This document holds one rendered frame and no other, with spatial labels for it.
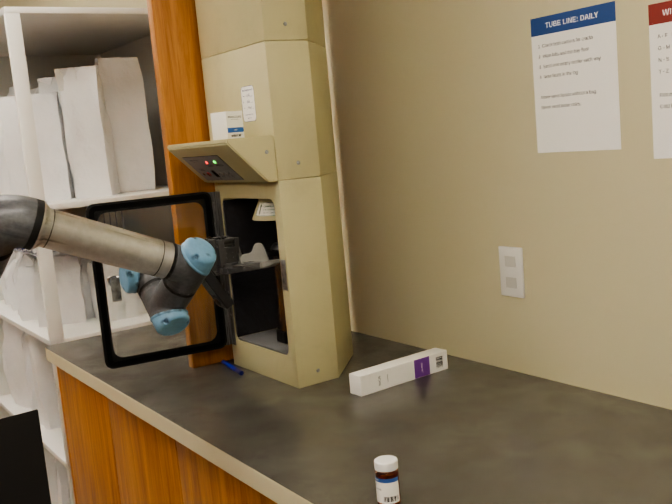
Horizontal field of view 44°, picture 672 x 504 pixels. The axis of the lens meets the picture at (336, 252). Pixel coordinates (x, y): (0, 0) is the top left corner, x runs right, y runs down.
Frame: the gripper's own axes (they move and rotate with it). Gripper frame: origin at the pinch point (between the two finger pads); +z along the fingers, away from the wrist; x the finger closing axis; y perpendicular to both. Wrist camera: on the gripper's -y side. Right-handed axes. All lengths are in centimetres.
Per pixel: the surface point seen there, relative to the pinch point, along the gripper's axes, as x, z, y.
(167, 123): 22.0, -11.7, 34.7
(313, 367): -15.1, 0.9, -23.7
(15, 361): 182, -22, -52
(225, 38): 3, -3, 52
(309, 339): -15.1, 0.6, -17.1
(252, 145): -15.0, -8.8, 27.5
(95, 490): 61, -30, -67
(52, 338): 101, -26, -29
